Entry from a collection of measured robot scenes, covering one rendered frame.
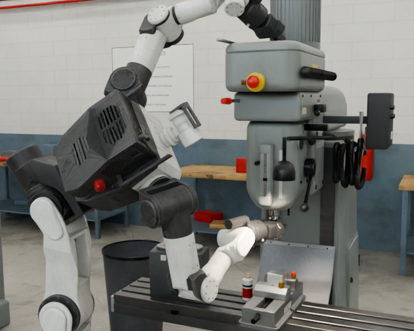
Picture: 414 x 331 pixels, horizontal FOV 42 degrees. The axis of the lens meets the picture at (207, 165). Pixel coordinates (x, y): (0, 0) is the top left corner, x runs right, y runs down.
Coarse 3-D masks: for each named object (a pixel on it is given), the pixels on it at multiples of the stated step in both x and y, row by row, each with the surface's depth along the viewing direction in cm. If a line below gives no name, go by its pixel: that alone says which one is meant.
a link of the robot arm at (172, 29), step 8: (192, 0) 179; (200, 0) 177; (168, 8) 181; (176, 8) 180; (184, 8) 178; (192, 8) 178; (200, 8) 177; (176, 16) 180; (184, 16) 179; (192, 16) 179; (200, 16) 179; (168, 24) 179; (176, 24) 182; (168, 32) 181; (176, 32) 183; (168, 40) 184; (176, 40) 185
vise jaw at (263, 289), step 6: (258, 282) 198; (264, 282) 198; (270, 282) 198; (258, 288) 195; (264, 288) 194; (270, 288) 194; (276, 288) 193; (282, 288) 192; (288, 288) 193; (258, 294) 195; (264, 294) 194; (270, 294) 193; (276, 294) 192; (282, 294) 190; (288, 294) 193
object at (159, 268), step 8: (160, 248) 213; (200, 248) 212; (208, 248) 217; (152, 256) 212; (160, 256) 211; (200, 256) 207; (208, 256) 218; (152, 264) 212; (160, 264) 212; (200, 264) 208; (152, 272) 213; (160, 272) 212; (168, 272) 211; (152, 280) 213; (160, 280) 213; (152, 288) 214; (160, 288) 213; (168, 288) 212; (160, 296) 213; (168, 296) 213
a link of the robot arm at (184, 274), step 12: (168, 240) 153; (180, 240) 152; (192, 240) 155; (168, 252) 155; (180, 252) 153; (192, 252) 155; (168, 264) 157; (180, 264) 154; (192, 264) 155; (168, 276) 159; (180, 276) 155; (192, 276) 155; (204, 276) 158; (180, 288) 157; (192, 288) 155; (204, 288) 156; (216, 288) 161; (204, 300) 157
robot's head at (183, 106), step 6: (186, 102) 163; (174, 108) 162; (180, 108) 163; (186, 108) 161; (174, 114) 161; (186, 114) 161; (192, 114) 163; (192, 120) 161; (198, 120) 164; (198, 126) 162
